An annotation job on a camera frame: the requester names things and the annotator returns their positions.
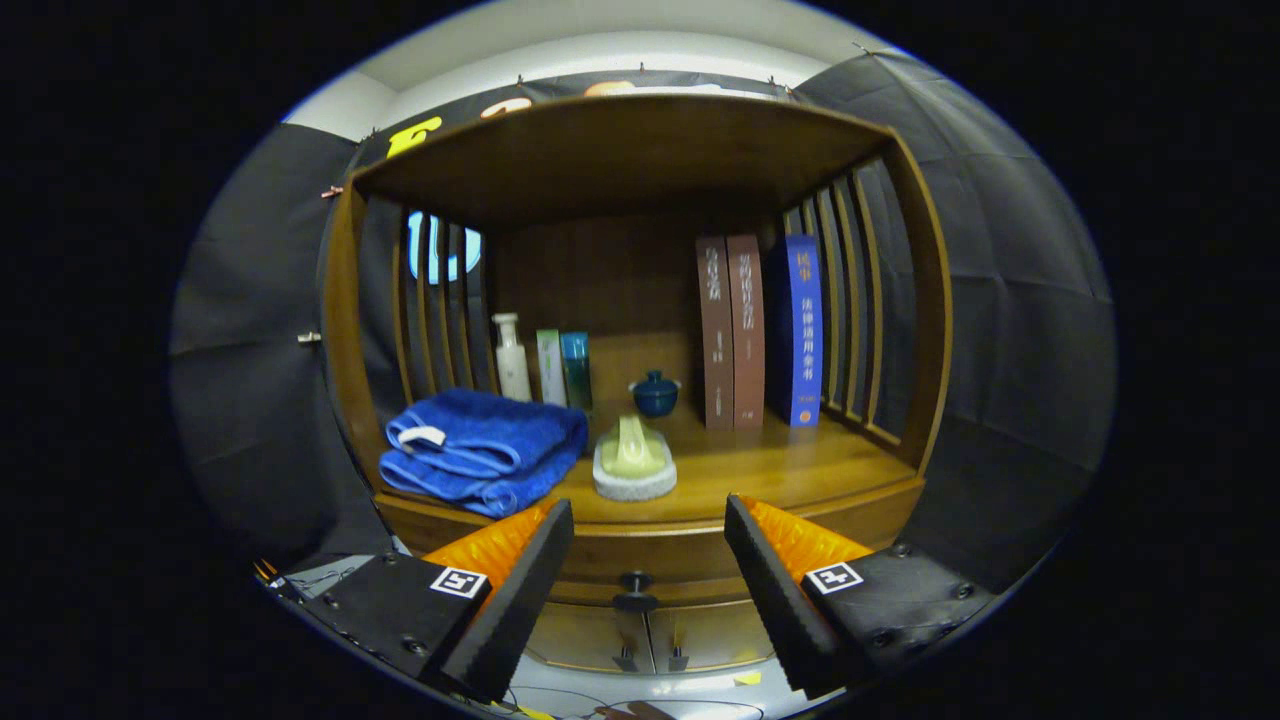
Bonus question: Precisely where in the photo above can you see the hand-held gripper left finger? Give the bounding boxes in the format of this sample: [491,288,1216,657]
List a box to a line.
[272,498,576,704]

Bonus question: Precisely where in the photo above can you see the folded blue towel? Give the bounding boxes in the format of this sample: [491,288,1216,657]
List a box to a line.
[378,388,589,519]

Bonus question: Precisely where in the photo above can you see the reddish brown book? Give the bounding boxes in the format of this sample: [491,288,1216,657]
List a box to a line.
[727,234,767,431]

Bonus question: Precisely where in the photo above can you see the white green tube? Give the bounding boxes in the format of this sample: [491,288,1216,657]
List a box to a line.
[536,329,568,407]

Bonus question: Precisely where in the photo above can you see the wooden cabinet door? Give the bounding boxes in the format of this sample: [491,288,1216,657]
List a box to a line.
[650,600,776,673]
[525,605,656,676]

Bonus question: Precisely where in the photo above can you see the green handled scrub brush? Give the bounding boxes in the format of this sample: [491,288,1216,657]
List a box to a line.
[592,415,679,502]

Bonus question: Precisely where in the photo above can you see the blue book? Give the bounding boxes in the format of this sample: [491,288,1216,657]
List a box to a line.
[766,234,824,429]

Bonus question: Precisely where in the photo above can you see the wooden drawer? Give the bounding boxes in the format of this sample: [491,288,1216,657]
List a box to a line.
[545,548,771,613]

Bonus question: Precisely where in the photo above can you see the wooden countertop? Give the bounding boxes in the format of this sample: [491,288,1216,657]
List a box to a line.
[375,395,926,531]

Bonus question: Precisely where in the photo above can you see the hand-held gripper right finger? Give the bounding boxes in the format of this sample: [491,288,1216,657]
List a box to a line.
[723,493,1001,701]

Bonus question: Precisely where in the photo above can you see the floor cables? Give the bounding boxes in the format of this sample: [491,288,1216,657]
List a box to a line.
[490,686,766,720]

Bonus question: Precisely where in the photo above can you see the blue lidded teacup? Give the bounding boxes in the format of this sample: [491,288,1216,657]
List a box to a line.
[628,370,683,419]

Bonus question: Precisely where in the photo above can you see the teal capped bottle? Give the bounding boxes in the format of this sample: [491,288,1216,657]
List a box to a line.
[560,332,594,413]

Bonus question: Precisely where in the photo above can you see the white pump bottle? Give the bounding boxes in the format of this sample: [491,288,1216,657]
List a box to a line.
[491,313,533,403]

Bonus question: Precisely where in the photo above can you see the wooden cabinet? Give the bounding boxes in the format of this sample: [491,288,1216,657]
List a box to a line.
[320,93,953,681]

